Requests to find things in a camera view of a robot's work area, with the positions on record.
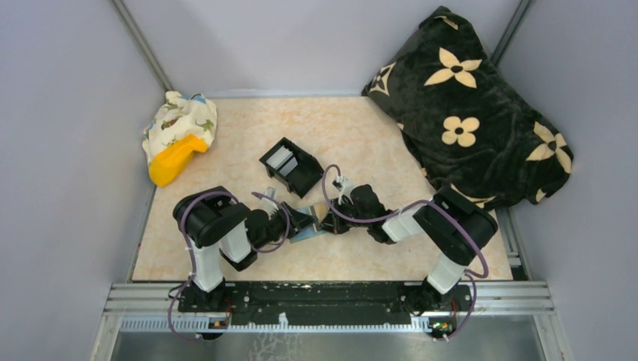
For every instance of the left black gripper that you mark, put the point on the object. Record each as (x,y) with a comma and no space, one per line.
(290,216)

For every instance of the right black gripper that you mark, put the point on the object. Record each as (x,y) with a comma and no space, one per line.
(340,213)

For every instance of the green card holder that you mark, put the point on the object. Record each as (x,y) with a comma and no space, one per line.
(311,222)

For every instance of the black plastic box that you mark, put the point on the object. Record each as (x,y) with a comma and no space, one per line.
(297,169)

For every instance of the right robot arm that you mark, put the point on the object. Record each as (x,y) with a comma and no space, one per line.
(458,227)

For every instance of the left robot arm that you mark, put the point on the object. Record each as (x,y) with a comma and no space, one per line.
(218,227)

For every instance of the white card in box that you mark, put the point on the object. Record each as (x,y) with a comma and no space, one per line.
(279,157)

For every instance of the yellow plastic object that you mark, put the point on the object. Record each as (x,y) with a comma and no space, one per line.
(168,164)

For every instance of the black floral blanket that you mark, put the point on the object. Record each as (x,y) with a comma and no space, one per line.
(467,128)

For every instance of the dinosaur print cloth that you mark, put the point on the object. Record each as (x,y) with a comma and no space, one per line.
(179,117)

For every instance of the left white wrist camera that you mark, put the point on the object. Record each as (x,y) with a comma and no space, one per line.
(267,201)

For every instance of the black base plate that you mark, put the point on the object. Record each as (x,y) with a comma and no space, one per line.
(374,303)

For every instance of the aluminium frame rail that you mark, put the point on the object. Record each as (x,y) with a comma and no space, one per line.
(148,307)

